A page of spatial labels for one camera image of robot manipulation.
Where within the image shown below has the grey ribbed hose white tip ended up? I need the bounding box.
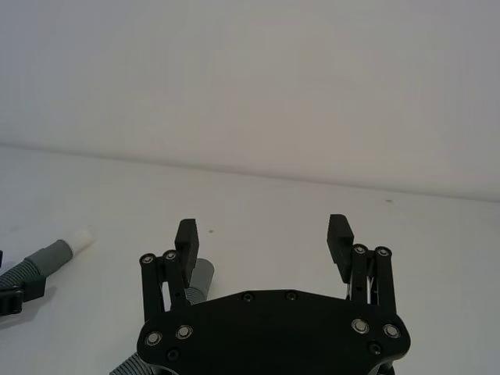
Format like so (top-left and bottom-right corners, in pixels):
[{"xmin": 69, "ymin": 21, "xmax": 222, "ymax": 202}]
[{"xmin": 0, "ymin": 225, "xmax": 97, "ymax": 300}]

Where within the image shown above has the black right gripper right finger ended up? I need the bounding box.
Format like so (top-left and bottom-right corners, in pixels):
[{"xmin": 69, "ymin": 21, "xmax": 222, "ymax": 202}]
[{"xmin": 327, "ymin": 213, "xmax": 399, "ymax": 318}]

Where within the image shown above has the black plastic clamp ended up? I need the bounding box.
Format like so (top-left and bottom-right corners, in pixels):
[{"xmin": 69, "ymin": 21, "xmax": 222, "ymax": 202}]
[{"xmin": 0, "ymin": 276, "xmax": 46, "ymax": 318}]

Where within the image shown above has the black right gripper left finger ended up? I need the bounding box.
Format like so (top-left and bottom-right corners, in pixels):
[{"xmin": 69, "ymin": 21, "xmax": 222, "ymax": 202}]
[{"xmin": 138, "ymin": 218, "xmax": 202, "ymax": 325}]

